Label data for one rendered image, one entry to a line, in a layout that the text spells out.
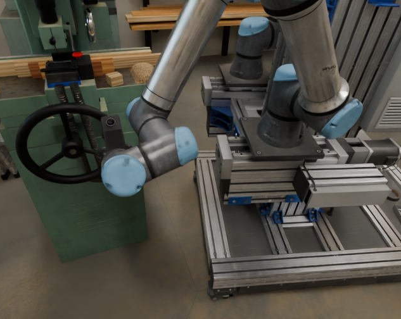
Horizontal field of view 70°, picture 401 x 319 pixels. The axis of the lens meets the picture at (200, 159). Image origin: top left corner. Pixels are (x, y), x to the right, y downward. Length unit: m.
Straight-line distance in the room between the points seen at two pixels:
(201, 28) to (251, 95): 0.81
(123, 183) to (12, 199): 1.59
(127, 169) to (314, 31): 0.42
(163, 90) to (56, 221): 0.94
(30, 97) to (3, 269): 0.98
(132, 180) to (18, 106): 0.63
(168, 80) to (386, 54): 0.78
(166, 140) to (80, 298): 1.11
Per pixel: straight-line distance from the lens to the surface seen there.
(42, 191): 1.29
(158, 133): 0.58
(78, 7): 1.31
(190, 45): 0.61
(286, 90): 0.85
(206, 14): 0.61
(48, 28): 1.09
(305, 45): 0.61
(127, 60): 1.18
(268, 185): 1.04
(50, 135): 1.13
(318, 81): 0.68
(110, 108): 1.08
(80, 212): 1.39
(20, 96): 1.07
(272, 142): 0.92
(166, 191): 1.87
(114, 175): 0.52
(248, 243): 1.41
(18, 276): 1.71
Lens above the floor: 1.35
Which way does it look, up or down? 40 degrees down
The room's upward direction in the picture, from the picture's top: 4 degrees clockwise
